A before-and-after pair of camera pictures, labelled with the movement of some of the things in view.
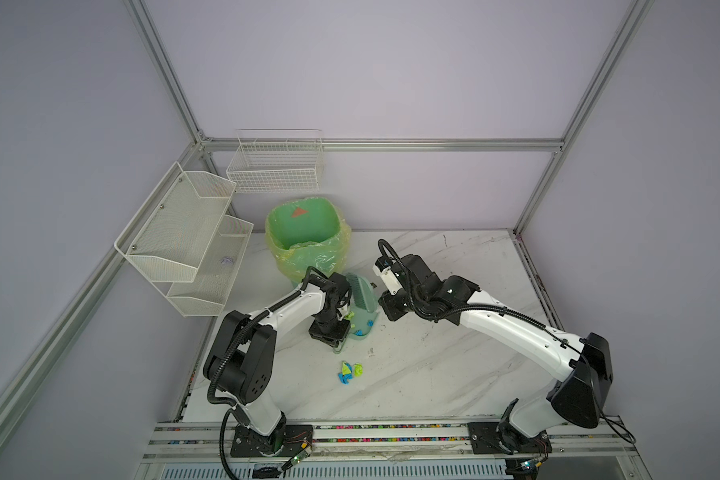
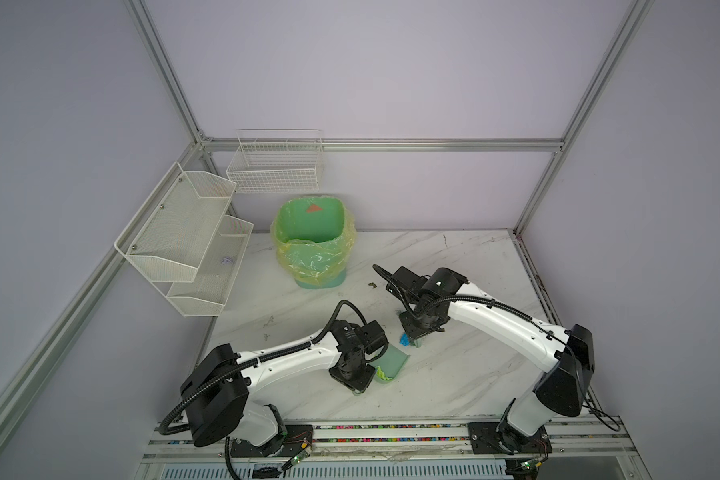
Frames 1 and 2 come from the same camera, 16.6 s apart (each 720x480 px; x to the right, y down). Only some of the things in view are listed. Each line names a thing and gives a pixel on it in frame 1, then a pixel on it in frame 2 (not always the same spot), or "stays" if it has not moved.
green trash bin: [307, 232] stays
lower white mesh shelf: [206, 294] stays
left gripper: [331, 340] → [360, 384]
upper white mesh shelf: [170, 237] stays
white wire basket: [277, 160] stays
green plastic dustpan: [363, 306] → [389, 365]
